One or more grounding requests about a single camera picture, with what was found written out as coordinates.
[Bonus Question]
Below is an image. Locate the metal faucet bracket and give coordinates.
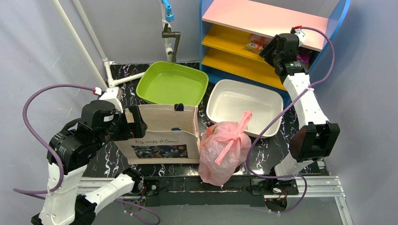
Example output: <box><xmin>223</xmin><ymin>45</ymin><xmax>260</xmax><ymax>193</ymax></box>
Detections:
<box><xmin>161</xmin><ymin>22</ymin><xmax>181</xmax><ymax>63</ymax></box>

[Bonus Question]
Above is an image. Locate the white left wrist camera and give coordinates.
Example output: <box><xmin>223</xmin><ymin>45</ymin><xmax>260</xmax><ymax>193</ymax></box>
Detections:
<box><xmin>93</xmin><ymin>87</ymin><xmax>123</xmax><ymax>112</ymax></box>

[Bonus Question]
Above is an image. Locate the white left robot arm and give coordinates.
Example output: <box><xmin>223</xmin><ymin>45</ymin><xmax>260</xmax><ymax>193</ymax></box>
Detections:
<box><xmin>31</xmin><ymin>100</ymin><xmax>143</xmax><ymax>225</ymax></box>

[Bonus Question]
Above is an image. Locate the purple snack packet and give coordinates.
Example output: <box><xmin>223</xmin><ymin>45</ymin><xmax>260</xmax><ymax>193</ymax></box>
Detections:
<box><xmin>297</xmin><ymin>48</ymin><xmax>313</xmax><ymax>67</ymax></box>

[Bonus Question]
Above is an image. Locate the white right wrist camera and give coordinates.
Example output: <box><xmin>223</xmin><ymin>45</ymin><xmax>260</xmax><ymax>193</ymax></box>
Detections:
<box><xmin>290</xmin><ymin>26</ymin><xmax>306</xmax><ymax>47</ymax></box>

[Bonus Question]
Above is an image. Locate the cream canvas tote bag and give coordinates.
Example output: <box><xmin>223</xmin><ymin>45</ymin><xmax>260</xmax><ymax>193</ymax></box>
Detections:
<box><xmin>114</xmin><ymin>104</ymin><xmax>200</xmax><ymax>165</ymax></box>

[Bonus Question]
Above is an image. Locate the black metal base rail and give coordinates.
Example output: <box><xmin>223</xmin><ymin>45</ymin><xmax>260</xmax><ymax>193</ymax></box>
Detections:
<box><xmin>124</xmin><ymin>173</ymin><xmax>346</xmax><ymax>215</ymax></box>

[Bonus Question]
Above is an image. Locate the orange snack packet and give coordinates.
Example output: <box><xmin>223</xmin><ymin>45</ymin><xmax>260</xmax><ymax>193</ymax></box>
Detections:
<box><xmin>245</xmin><ymin>34</ymin><xmax>271</xmax><ymax>54</ymax></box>

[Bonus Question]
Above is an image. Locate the blue yellow pink shelf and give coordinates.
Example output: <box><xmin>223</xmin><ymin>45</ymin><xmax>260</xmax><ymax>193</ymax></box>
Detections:
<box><xmin>199</xmin><ymin>0</ymin><xmax>350</xmax><ymax>105</ymax></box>

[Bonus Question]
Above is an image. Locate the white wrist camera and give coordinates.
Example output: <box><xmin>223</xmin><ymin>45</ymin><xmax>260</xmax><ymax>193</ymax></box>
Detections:
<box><xmin>290</xmin><ymin>26</ymin><xmax>306</xmax><ymax>47</ymax></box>
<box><xmin>93</xmin><ymin>87</ymin><xmax>123</xmax><ymax>112</ymax></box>

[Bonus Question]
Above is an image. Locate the pink plastic grocery bag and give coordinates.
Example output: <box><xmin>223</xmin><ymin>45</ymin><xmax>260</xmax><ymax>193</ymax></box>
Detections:
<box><xmin>198</xmin><ymin>110</ymin><xmax>253</xmax><ymax>187</ymax></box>

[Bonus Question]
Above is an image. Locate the white plastic tray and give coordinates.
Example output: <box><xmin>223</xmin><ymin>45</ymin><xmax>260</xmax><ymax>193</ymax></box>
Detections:
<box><xmin>206</xmin><ymin>79</ymin><xmax>283</xmax><ymax>137</ymax></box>

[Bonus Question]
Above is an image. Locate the green plastic tray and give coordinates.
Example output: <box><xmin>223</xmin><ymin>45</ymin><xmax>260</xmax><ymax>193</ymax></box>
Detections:
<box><xmin>136</xmin><ymin>61</ymin><xmax>209</xmax><ymax>106</ymax></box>

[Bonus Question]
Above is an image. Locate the white pvc pipe frame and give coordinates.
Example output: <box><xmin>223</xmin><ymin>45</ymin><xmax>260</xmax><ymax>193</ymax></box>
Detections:
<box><xmin>49</xmin><ymin>0</ymin><xmax>145</xmax><ymax>89</ymax></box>

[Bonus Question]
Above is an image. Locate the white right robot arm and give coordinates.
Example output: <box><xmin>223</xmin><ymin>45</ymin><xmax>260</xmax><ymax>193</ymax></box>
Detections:
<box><xmin>260</xmin><ymin>29</ymin><xmax>340</xmax><ymax>180</ymax></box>

